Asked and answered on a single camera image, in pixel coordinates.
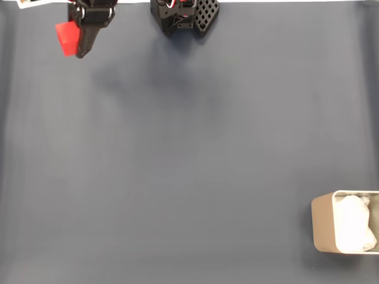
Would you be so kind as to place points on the blue-grey table mat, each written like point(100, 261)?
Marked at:
point(177, 177)

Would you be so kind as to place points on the beige rounded box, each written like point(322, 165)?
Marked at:
point(322, 225)

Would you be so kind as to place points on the white crumpled tissue paper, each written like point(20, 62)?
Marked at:
point(352, 225)

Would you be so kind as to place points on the red cube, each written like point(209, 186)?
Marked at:
point(66, 35)

